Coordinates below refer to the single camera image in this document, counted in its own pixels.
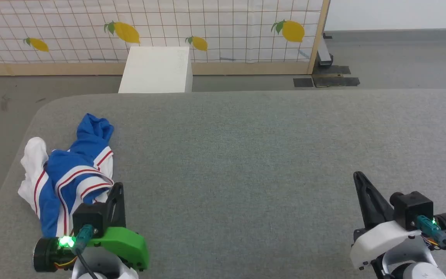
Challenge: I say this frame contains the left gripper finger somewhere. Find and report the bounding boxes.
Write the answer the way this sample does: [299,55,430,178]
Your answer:
[106,182,126,229]

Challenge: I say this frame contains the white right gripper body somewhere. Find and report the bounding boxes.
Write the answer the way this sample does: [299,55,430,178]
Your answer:
[350,213,446,270]

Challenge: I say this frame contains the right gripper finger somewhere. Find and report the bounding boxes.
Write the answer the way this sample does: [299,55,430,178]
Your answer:
[353,171,395,230]

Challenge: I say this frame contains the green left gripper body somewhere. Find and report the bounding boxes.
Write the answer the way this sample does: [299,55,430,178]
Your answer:
[33,226,150,272]

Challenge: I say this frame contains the blue white sports jersey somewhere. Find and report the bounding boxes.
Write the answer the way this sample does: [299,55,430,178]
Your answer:
[17,113,115,238]

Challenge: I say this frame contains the white box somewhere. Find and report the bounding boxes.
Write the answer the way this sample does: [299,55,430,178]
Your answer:
[118,46,193,94]

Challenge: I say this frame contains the grey metal partition foot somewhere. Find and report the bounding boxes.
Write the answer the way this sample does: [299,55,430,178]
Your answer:
[317,33,334,66]

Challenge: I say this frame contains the lemon print partition screen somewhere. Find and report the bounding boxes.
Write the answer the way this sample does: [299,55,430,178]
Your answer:
[0,0,331,76]

